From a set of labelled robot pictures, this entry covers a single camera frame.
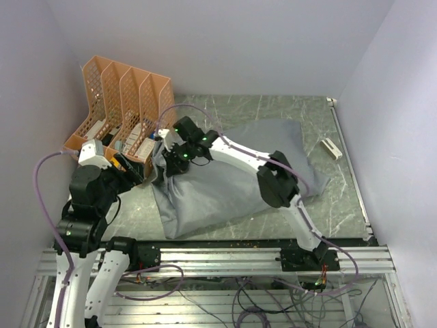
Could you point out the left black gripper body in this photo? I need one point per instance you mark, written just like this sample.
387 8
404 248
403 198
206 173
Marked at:
115 182

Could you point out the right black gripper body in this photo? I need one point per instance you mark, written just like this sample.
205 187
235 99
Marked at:
183 153

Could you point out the grey pillowcase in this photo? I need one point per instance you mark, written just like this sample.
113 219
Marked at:
211 193

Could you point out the cream yellow pillow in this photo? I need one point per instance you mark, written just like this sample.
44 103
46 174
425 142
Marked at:
119 161

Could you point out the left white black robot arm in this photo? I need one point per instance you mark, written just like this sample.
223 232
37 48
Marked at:
79 300

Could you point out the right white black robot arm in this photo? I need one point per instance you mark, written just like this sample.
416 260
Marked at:
277 182

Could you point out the white red box in organizer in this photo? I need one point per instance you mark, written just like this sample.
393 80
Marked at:
93 131

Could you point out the orange plastic file organizer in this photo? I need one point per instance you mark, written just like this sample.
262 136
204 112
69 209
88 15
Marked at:
133 102

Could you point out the small white block on table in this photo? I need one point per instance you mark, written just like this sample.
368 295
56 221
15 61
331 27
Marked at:
332 150

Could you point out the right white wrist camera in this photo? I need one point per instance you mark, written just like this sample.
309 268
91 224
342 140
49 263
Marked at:
167 137

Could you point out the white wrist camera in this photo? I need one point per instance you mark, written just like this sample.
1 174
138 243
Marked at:
92 153
167 137

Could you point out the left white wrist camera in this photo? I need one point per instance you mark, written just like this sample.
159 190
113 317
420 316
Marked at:
92 153

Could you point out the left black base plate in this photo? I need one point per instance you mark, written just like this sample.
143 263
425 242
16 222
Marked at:
146 258

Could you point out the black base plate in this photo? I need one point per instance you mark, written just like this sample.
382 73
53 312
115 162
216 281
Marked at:
146 258
297 259

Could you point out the aluminium mounting rail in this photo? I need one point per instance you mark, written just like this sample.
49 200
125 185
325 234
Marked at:
267 261

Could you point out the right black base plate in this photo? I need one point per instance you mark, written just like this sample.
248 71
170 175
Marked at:
297 259

